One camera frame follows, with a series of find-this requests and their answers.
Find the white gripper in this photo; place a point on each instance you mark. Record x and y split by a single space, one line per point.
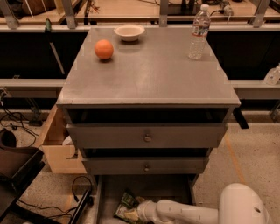
144 210

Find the green jalapeno chip bag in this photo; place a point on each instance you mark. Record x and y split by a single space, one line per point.
128 202

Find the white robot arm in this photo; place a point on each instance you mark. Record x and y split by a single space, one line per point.
239 204

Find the gray bottom drawer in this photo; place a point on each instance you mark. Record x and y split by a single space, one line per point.
177 187

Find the gray drawer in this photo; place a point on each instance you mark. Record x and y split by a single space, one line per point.
177 187
145 165
87 136

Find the gray middle drawer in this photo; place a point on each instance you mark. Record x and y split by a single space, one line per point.
145 165

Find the gray top drawer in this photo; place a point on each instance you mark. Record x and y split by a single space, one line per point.
87 136

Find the gray drawer cabinet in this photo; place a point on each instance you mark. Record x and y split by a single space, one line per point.
151 82

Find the light wooden box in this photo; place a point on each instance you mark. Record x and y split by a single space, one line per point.
60 153

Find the orange fruit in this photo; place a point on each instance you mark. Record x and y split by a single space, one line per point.
103 49

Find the white bowl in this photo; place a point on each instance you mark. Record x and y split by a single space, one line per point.
129 32

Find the clear water bottle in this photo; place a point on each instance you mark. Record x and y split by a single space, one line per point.
200 28

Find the green handled tool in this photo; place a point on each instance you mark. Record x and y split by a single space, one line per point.
48 32

